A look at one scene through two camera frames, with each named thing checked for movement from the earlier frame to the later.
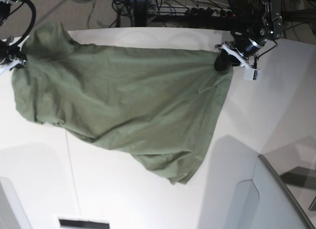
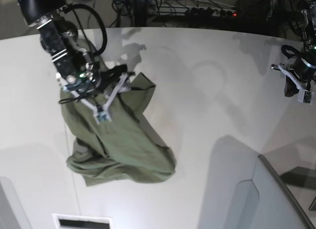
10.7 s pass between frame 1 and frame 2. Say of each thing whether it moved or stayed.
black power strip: stayed
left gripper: moved
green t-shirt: moved
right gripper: moved
